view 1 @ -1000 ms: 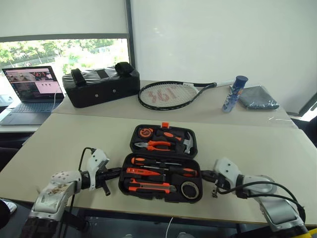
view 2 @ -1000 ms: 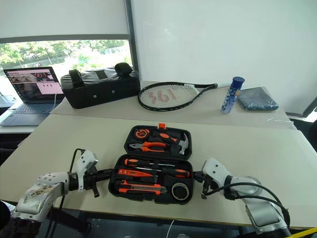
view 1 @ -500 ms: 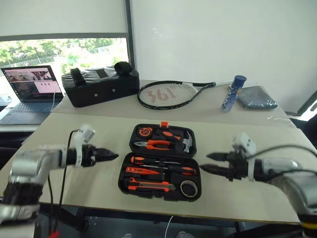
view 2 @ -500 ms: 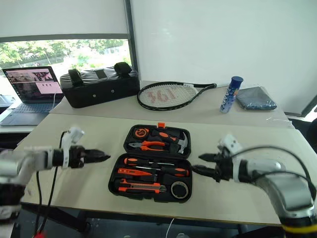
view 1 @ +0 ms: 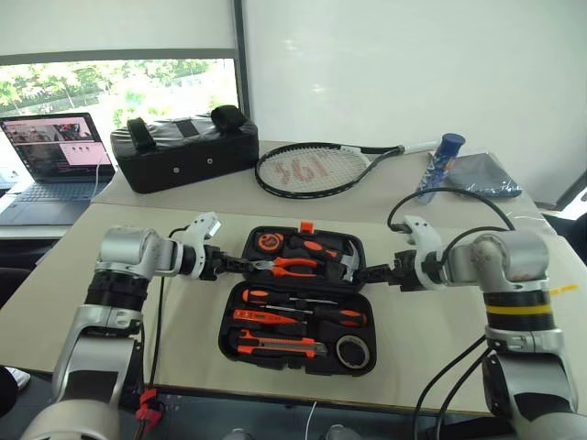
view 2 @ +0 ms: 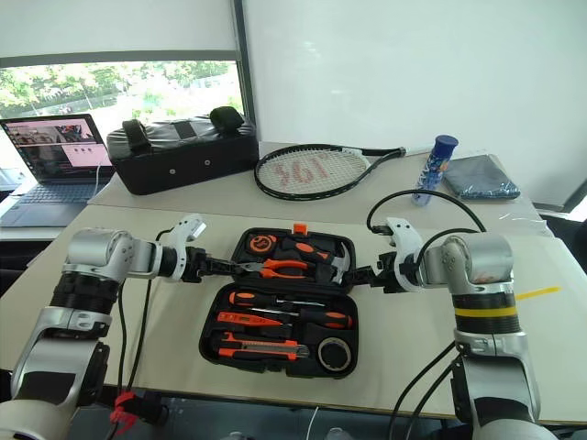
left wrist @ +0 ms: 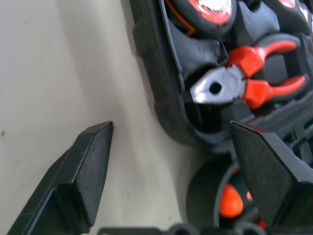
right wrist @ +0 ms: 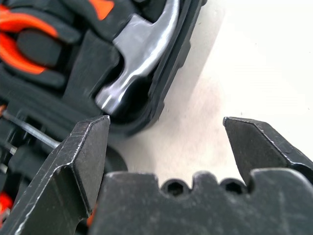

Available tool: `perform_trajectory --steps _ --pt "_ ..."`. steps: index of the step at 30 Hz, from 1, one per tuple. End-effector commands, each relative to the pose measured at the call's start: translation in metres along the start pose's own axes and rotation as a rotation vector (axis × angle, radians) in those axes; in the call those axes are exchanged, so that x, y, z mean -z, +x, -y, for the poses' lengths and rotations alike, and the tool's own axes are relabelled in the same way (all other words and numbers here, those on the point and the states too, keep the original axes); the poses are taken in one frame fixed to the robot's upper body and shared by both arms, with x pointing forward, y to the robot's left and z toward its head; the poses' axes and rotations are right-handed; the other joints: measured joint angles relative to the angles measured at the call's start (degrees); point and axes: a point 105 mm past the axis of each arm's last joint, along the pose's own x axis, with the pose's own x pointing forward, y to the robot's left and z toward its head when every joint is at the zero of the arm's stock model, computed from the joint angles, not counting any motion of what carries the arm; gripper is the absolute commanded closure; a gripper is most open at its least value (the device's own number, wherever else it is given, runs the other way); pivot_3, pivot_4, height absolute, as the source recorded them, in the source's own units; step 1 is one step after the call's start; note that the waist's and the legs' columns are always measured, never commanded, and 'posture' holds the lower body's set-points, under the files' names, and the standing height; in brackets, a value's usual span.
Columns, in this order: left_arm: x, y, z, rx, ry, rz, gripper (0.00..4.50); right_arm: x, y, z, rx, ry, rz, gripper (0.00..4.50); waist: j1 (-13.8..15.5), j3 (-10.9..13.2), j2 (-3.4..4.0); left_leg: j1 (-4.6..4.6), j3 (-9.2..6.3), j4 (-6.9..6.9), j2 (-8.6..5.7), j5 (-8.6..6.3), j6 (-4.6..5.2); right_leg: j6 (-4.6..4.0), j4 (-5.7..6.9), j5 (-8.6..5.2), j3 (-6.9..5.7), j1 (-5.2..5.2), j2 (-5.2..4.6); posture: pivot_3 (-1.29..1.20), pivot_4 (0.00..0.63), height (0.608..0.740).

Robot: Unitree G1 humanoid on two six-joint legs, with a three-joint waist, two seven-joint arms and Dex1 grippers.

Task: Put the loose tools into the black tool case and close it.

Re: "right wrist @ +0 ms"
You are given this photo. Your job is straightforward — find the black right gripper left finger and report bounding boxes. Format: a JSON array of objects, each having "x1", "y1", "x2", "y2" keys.
[{"x1": 0, "y1": 115, "x2": 111, "y2": 235}]

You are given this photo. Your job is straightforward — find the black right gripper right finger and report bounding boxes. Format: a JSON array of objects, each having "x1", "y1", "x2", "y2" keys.
[{"x1": 223, "y1": 117, "x2": 313, "y2": 185}]

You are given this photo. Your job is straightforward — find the black plastic tool case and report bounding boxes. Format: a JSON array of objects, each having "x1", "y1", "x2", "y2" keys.
[{"x1": 0, "y1": 0, "x2": 204, "y2": 232}]

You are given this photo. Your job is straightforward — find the thin metal screwdriver shaft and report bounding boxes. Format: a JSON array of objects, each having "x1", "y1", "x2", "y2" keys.
[{"x1": 1, "y1": 109, "x2": 61, "y2": 149}]

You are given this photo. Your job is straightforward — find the silver steel hammer head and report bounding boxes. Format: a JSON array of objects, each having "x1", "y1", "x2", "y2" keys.
[{"x1": 89, "y1": 0, "x2": 182, "y2": 116}]

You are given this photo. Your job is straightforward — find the orange handled pliers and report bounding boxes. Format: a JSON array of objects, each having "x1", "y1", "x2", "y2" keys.
[{"x1": 0, "y1": 4, "x2": 59, "y2": 74}]

